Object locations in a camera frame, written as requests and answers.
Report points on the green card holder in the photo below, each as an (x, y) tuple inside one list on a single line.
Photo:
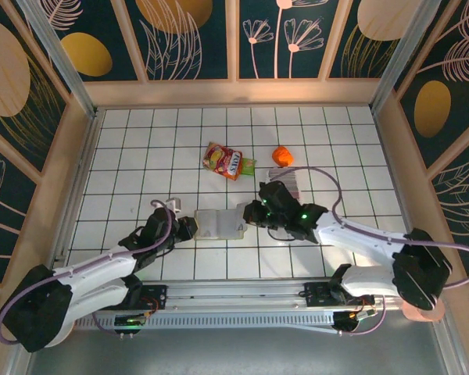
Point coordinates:
[(228, 222)]

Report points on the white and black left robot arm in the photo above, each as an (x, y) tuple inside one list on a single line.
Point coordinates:
[(101, 265)]

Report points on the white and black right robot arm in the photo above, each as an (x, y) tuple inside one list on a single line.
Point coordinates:
[(355, 236)]

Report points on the small green snack packet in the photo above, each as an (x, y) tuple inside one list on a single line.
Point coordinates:
[(249, 166)]

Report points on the orange crumpled ball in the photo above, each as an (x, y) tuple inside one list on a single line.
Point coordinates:
[(282, 156)]

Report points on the red and yellow candy bag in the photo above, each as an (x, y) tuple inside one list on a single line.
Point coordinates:
[(223, 160)]

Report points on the black controller board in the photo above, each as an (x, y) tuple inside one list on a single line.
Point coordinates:
[(129, 322), (346, 322)]

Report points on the white bowl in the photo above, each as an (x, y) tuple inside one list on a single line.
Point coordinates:
[(64, 338)]

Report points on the pink plastic cup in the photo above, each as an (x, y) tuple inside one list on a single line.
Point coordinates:
[(418, 315)]

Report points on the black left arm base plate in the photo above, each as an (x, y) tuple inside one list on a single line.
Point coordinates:
[(156, 297)]

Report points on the aluminium mounting rail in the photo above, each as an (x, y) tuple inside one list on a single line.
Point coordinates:
[(234, 295)]

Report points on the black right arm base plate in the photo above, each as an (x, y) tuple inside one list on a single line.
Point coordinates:
[(316, 293)]

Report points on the aluminium frame post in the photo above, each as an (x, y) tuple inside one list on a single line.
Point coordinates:
[(402, 54), (62, 66)]

